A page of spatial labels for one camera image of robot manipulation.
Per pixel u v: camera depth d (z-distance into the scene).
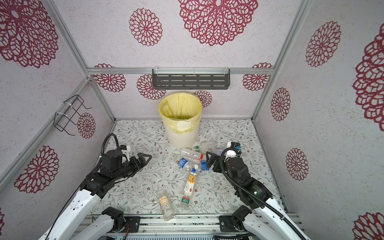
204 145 1.01
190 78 0.94
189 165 0.94
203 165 0.88
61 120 0.73
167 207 0.74
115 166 0.57
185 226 0.74
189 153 0.95
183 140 1.04
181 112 1.06
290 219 0.43
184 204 0.78
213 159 0.60
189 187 0.80
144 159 0.67
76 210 0.45
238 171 0.47
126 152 0.69
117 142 0.66
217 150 1.01
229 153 0.59
